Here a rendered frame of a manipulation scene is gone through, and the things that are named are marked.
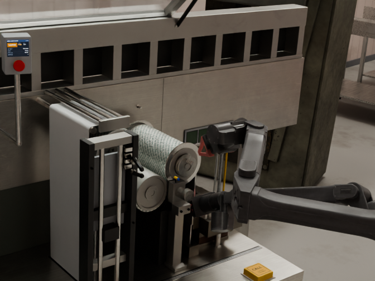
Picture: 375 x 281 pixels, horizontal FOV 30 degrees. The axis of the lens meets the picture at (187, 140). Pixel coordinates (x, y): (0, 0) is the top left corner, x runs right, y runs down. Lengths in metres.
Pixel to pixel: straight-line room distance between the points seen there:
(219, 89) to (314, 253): 1.97
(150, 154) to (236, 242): 0.50
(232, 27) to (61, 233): 1.02
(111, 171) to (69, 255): 0.42
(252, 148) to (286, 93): 1.22
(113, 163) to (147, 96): 0.60
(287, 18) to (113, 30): 0.84
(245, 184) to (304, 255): 2.91
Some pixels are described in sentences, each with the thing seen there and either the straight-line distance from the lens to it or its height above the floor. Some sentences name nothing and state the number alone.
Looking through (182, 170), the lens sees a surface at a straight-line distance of 2.24.
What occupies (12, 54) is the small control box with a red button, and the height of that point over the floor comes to 1.66.
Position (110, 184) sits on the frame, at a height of 1.29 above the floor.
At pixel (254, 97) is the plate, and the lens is 2.88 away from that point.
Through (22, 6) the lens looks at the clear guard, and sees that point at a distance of 2.15.
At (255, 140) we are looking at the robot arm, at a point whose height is 1.47.
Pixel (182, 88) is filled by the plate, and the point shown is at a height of 1.39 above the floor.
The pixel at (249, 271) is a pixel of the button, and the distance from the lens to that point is 2.34.
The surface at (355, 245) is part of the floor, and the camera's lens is 4.65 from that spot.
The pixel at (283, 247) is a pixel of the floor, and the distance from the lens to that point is 4.48.
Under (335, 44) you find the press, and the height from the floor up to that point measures 1.14.
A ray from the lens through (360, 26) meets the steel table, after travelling 6.86.
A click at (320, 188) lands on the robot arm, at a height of 1.29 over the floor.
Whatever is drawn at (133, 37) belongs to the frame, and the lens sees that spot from 2.43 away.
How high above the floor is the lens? 2.10
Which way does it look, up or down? 20 degrees down
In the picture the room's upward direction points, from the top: 4 degrees clockwise
